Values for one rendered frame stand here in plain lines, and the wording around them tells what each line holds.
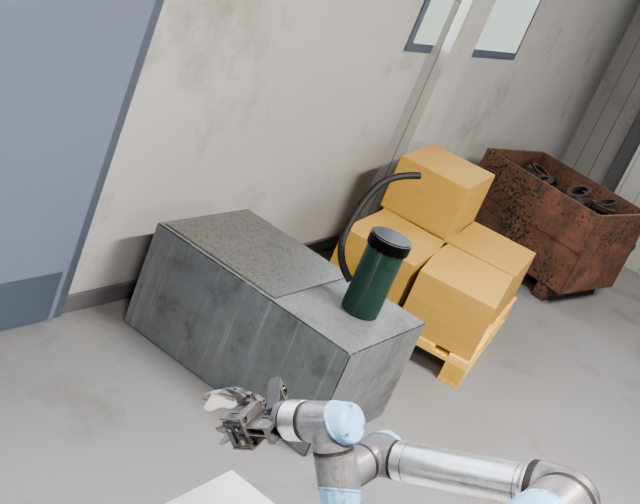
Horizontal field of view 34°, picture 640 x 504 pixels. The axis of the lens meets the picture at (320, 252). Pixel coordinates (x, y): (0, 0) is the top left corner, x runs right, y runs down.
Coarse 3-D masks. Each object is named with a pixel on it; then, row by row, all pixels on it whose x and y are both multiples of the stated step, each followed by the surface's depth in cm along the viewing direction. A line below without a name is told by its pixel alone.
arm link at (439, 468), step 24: (384, 432) 196; (384, 456) 190; (408, 456) 187; (432, 456) 185; (456, 456) 183; (480, 456) 182; (408, 480) 188; (432, 480) 184; (456, 480) 181; (480, 480) 179; (504, 480) 176; (528, 480) 173
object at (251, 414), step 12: (240, 408) 196; (252, 408) 192; (264, 408) 194; (276, 408) 188; (228, 420) 192; (240, 420) 189; (252, 420) 191; (264, 420) 189; (228, 432) 193; (240, 432) 191; (252, 432) 190; (264, 432) 187; (276, 432) 189; (240, 444) 193; (252, 444) 191
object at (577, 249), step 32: (512, 160) 708; (544, 160) 735; (512, 192) 667; (544, 192) 652; (576, 192) 708; (608, 192) 704; (512, 224) 668; (544, 224) 652; (576, 224) 639; (608, 224) 643; (544, 256) 654; (576, 256) 639; (608, 256) 671; (544, 288) 656; (576, 288) 662
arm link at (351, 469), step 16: (352, 448) 183; (320, 464) 182; (336, 464) 181; (352, 464) 182; (368, 464) 187; (320, 480) 183; (336, 480) 181; (352, 480) 182; (368, 480) 187; (320, 496) 184; (336, 496) 181; (352, 496) 182
